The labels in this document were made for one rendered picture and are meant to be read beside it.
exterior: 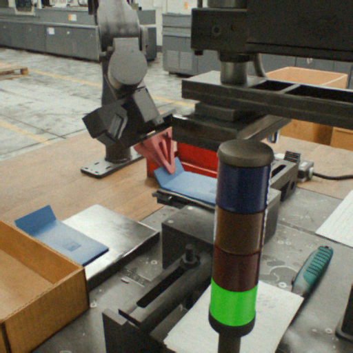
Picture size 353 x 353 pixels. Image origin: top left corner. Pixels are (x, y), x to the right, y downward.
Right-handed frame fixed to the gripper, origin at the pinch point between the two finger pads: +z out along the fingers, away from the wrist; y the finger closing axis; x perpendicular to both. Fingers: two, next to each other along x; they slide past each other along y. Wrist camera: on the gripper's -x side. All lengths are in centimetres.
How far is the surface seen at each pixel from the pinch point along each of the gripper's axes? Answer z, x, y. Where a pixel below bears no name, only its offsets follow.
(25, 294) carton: 5.2, -29.0, -8.5
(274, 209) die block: 13.4, 5.0, 12.8
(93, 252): 5.4, -18.0, -5.5
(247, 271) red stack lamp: 5.2, -28.5, 29.9
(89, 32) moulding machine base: -231, 495, -504
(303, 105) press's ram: -2.2, -6.0, 29.4
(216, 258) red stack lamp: 3.5, -29.0, 28.2
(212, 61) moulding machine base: -63, 467, -271
